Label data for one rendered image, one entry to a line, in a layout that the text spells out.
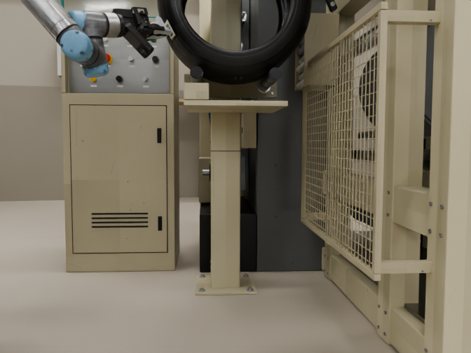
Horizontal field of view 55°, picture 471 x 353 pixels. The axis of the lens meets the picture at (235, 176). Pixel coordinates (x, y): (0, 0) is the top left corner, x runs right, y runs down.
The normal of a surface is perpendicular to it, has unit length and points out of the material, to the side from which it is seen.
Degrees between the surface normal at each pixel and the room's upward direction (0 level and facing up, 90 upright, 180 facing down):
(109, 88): 90
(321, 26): 90
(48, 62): 90
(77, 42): 90
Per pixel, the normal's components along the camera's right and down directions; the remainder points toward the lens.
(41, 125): 0.22, 0.07
